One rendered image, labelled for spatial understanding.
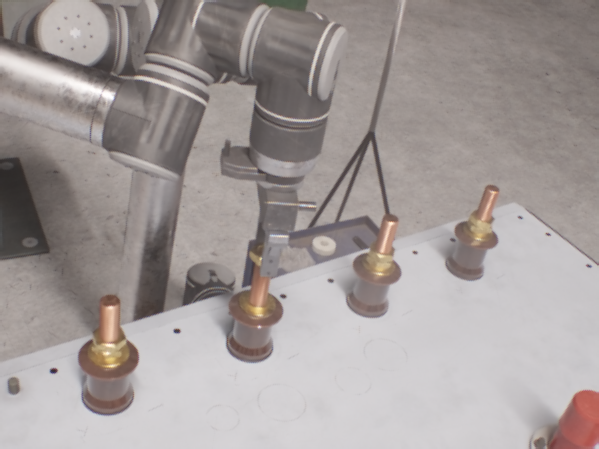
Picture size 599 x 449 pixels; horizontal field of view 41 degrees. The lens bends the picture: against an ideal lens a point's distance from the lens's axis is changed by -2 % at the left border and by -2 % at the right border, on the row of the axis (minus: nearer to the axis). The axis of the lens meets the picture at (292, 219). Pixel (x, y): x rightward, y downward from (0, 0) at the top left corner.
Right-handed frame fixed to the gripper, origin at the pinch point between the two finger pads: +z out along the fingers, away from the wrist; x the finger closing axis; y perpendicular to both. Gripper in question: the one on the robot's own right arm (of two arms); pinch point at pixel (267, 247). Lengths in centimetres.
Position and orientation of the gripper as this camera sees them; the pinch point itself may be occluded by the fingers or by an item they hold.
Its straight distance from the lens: 130.0
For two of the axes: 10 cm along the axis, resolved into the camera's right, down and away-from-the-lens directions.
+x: -1.1, -5.9, 8.0
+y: 9.8, 0.6, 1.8
